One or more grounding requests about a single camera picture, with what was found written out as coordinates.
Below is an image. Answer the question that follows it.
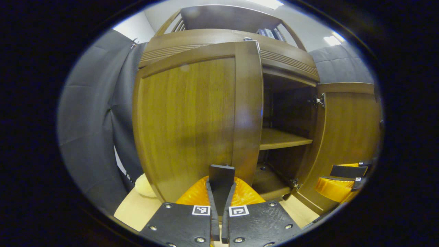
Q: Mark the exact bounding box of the wooden cabinet door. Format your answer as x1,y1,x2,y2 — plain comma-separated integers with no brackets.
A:
132,40,264,203
294,82,382,215

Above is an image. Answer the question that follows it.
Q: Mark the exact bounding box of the black door handle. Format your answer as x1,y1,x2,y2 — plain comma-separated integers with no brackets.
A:
209,164,236,216

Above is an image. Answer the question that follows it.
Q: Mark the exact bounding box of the metal door hinge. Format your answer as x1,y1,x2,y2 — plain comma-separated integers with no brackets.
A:
307,93,326,109
282,178,303,201

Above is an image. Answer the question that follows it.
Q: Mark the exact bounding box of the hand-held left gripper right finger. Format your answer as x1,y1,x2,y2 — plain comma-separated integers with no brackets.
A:
221,176,304,247

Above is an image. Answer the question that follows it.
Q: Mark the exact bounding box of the wooden inner shelf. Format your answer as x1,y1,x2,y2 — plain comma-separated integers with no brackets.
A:
259,128,313,151

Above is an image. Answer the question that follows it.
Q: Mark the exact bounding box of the cream round object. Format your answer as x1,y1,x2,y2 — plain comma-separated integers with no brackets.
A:
134,173,158,199

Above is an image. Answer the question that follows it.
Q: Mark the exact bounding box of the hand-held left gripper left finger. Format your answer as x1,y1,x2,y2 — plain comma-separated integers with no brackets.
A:
139,176,220,247

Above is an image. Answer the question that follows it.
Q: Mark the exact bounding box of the large ceiling light panel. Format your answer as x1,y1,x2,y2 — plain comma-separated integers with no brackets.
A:
253,0,284,10

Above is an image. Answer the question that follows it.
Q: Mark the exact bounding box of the small ceiling light panel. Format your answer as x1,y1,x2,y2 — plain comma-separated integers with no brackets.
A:
323,32,344,46

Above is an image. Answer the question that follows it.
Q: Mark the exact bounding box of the black backdrop cloth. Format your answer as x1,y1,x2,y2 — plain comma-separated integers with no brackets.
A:
57,29,375,214

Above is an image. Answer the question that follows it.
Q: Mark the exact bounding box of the wooden cabinet drawer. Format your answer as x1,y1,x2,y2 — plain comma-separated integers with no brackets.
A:
139,29,320,83

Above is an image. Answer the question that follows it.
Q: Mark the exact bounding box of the brown wooden shoe cabinet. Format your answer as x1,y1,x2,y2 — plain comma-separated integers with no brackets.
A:
132,4,383,215

